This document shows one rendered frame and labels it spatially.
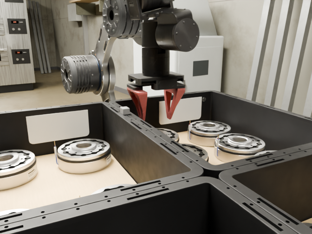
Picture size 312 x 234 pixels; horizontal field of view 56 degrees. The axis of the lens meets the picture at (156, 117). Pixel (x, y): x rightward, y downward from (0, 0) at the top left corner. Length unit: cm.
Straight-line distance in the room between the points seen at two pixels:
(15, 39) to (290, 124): 556
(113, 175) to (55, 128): 18
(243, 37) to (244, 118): 251
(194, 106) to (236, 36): 252
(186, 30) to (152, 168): 24
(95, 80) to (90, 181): 93
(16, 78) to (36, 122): 533
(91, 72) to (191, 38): 93
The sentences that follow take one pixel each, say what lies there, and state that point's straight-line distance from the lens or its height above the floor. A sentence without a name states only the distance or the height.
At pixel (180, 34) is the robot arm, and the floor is 108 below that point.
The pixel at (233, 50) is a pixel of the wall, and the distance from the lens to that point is 329.
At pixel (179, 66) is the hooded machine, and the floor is 77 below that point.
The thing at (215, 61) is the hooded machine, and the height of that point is 79.
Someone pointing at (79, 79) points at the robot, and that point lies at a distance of 140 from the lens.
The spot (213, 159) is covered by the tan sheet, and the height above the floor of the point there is 83.
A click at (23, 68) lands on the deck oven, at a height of 42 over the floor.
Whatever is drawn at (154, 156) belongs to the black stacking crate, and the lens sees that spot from 44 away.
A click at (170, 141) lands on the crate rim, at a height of 93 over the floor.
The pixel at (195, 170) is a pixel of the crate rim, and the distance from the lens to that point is 35.
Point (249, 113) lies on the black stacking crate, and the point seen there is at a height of 91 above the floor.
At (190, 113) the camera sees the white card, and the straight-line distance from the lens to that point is 78.
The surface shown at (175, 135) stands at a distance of 65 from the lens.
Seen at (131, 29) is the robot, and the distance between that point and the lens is 101.
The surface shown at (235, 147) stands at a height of 86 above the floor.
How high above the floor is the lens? 108
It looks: 16 degrees down
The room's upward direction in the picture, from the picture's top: straight up
